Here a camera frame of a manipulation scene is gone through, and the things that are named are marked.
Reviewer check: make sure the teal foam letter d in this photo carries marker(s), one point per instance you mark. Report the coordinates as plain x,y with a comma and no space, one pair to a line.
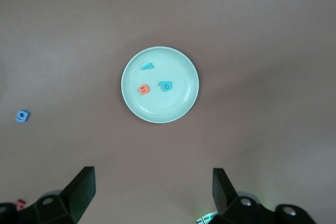
161,84

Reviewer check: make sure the pale green plate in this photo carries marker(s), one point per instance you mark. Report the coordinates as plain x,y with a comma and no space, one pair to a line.
170,106

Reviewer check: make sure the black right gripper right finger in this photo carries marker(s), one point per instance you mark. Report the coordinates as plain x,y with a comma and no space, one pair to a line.
223,195

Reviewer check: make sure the brown table cover mat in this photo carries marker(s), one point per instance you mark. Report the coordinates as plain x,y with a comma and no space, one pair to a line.
78,37

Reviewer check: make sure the orange foam letter e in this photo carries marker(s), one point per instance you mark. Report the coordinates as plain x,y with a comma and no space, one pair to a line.
140,89

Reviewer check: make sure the dark red foam letter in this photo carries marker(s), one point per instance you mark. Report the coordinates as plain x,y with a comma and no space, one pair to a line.
21,204

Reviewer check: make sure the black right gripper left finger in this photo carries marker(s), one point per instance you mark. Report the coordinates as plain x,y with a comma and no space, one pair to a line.
81,192

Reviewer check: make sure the teal foam letter r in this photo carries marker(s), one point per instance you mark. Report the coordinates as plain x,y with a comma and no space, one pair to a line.
148,66

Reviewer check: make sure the blue foam letter g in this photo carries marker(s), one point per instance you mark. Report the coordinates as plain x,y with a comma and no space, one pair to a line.
26,115

